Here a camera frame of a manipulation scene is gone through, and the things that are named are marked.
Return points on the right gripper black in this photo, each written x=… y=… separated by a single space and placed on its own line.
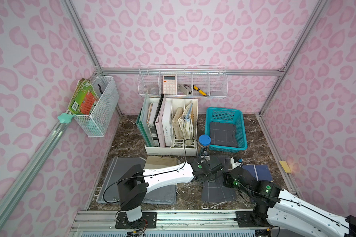
x=236 y=174

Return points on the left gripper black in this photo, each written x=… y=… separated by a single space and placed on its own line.
x=215 y=171

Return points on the dark grey checked pillowcase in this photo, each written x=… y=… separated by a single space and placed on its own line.
x=215 y=191
x=223 y=134

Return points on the beige cream grey pillowcase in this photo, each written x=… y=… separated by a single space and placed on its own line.
x=163 y=191

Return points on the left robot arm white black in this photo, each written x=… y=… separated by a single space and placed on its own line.
x=137 y=182

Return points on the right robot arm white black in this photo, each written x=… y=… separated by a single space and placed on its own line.
x=275 y=206

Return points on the navy blue pillowcase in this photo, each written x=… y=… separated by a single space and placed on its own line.
x=260 y=172

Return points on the grey pillowcase with white stripe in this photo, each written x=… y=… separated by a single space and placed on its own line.
x=117 y=168

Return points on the blue lid pencil jar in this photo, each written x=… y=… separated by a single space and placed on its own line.
x=204 y=142

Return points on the brown paper envelopes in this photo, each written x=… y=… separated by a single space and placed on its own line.
x=183 y=124

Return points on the white file organiser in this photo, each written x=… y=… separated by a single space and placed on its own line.
x=177 y=146

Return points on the yellow sticky note pad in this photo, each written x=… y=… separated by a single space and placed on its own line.
x=285 y=166

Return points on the pink white book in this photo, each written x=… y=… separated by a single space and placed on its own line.
x=163 y=122

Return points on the yellow utility knife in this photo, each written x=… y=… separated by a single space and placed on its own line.
x=199 y=90

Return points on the grey stapler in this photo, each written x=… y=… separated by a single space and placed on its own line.
x=185 y=89

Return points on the green folder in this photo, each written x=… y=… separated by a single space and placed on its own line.
x=142 y=123

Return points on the pink calculator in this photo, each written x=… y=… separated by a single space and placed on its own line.
x=169 y=84

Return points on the clear dome in shelf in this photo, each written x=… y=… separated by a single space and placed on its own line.
x=153 y=90

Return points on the green red booklet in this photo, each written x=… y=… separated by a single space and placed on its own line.
x=84 y=98

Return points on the mint green clip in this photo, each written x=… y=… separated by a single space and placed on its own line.
x=65 y=118

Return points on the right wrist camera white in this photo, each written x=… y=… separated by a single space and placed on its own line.
x=235 y=162

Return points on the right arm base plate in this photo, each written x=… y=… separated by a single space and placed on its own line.
x=244 y=219

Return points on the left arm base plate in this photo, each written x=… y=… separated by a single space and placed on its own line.
x=147 y=221

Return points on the white wire wall shelf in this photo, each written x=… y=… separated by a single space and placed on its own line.
x=212 y=80

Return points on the white mesh wall basket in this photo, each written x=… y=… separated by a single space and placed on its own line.
x=96 y=124

